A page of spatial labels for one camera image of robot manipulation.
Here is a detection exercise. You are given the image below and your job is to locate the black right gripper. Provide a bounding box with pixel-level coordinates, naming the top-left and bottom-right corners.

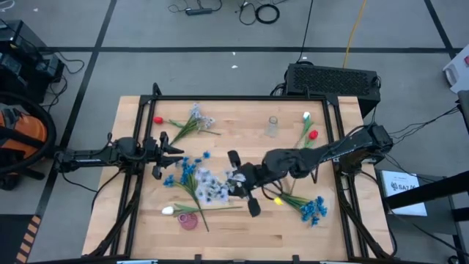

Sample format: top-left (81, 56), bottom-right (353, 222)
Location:
top-left (227, 149), bottom-right (265, 219)

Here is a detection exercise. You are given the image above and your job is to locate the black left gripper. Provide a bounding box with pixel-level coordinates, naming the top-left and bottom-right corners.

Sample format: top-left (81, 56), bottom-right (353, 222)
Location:
top-left (146, 131), bottom-right (185, 180)

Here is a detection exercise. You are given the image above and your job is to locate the blue artificial flower bunch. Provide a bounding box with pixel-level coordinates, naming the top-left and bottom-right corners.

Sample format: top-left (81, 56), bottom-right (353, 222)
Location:
top-left (280, 193), bottom-right (329, 227)
top-left (163, 150), bottom-right (212, 233)

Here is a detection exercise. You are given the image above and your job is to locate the white artificial flower bunch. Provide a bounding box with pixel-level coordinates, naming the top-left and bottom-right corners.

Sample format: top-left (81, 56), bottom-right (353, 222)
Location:
top-left (169, 102), bottom-right (217, 146)
top-left (193, 166), bottom-right (247, 205)

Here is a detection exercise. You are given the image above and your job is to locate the clear glass vase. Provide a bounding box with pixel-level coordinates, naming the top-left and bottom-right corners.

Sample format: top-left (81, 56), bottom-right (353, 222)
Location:
top-left (264, 115), bottom-right (279, 139)

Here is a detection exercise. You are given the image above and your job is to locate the pink glass vase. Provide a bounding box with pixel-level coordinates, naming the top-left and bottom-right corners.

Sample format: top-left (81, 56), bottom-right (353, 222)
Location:
top-left (177, 212), bottom-right (199, 231)

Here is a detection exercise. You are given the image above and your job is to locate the black computer case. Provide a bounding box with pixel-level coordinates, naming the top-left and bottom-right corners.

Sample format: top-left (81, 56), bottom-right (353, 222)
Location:
top-left (284, 62), bottom-right (382, 118)

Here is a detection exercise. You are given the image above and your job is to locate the black power strip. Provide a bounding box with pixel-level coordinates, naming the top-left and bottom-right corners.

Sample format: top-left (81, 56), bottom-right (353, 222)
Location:
top-left (185, 7), bottom-right (213, 17)

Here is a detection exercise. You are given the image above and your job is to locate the orange vacuum cleaner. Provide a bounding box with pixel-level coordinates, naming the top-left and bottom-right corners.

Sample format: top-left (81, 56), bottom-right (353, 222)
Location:
top-left (0, 102), bottom-right (49, 191)

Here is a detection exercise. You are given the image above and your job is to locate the white printed paper sheet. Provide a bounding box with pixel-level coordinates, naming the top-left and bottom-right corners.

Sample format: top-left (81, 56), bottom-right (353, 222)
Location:
top-left (380, 169), bottom-right (429, 217)

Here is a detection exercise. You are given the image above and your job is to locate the black equipment case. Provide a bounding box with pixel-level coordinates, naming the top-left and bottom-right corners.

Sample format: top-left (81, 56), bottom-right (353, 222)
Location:
top-left (0, 19), bottom-right (66, 104)

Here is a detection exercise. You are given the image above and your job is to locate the white box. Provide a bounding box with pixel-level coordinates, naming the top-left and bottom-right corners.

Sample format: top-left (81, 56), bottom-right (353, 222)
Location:
top-left (442, 43), bottom-right (469, 95)

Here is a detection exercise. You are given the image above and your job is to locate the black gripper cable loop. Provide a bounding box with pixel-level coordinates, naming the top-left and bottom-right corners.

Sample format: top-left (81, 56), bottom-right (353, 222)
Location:
top-left (262, 179), bottom-right (285, 202)

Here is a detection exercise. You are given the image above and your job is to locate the black vacuum hose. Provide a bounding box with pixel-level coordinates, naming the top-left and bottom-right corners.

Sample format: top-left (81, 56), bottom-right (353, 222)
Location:
top-left (0, 90), bottom-right (58, 175)

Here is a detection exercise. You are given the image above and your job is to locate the coiled black cable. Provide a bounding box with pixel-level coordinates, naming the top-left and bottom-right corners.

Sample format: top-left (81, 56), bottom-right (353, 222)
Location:
top-left (254, 3), bottom-right (281, 26)

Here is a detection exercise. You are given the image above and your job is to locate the black computer power cable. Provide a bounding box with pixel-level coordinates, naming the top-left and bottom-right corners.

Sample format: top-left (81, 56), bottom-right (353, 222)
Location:
top-left (295, 0), bottom-right (315, 64)

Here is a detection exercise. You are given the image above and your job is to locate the yellow floor cable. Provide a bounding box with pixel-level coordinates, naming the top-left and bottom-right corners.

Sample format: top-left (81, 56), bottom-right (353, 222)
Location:
top-left (342, 0), bottom-right (369, 69)

